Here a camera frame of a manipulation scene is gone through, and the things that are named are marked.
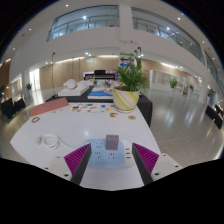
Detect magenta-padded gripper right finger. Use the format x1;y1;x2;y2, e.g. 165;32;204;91
131;142;184;187

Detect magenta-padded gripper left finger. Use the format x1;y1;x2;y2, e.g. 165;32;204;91
41;143;92;186

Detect small grey charger block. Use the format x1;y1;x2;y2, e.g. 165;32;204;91
105;134;120;151

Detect light blue white power strip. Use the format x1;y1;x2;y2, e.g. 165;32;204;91
79;138;136;170

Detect table with black cloth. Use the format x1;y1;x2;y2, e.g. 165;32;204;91
45;84;154;128

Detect colourful sticker sheet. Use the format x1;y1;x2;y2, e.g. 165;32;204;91
68;102;108;113

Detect salmon red flat mat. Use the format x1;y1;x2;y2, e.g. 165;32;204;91
29;97;70;118

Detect potted plant in striped pot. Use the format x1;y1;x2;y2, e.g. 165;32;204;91
112;54;148;114

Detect blue book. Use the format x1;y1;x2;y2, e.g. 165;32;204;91
87;89;114;100

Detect group of black chairs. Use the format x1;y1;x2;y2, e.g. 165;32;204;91
0;96;27;119
205;104;224;129

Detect thin black floor lamp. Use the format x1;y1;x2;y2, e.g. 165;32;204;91
50;52;57;98

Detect black piano with display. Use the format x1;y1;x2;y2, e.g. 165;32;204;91
83;69;118;82

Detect arrow direction sign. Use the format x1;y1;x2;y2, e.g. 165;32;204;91
119;53;136;68

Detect white coiled cable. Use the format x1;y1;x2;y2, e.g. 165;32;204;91
34;133;84;152

